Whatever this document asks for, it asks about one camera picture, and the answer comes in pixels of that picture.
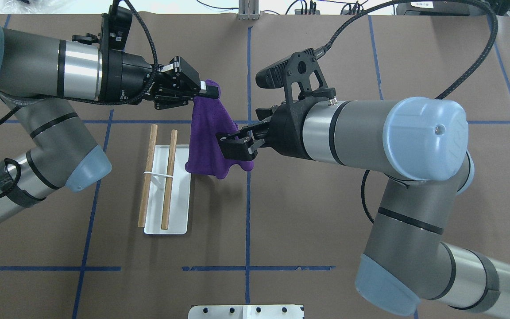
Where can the white towel rack base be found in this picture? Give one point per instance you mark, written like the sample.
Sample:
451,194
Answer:
179,209

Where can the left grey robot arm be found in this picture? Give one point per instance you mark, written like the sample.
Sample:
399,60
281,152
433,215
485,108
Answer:
39,76

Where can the aluminium frame post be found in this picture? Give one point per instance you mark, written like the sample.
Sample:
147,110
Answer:
248,10

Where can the right wooden rack bar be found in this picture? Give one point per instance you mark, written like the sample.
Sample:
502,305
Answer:
169,180

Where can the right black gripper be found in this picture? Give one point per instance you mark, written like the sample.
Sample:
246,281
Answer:
288,131

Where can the purple towel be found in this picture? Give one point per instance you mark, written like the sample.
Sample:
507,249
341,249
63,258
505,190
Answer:
210,117

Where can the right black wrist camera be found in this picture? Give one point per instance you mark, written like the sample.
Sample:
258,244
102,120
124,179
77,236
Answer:
301,69

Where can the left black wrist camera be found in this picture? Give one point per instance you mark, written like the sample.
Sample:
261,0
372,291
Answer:
115,28

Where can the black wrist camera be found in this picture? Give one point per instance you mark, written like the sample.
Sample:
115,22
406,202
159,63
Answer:
301,69
115,28

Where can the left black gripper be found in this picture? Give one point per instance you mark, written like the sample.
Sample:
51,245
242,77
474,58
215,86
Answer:
127,76

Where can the left wooden rack bar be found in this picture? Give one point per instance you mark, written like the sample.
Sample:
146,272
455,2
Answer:
147,176

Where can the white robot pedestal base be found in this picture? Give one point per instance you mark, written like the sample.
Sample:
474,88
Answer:
265,311

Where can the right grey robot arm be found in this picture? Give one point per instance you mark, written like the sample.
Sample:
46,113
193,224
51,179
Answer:
421,144

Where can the wooden rack bar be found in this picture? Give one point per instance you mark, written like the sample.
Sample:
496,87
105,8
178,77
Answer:
169,180
147,176

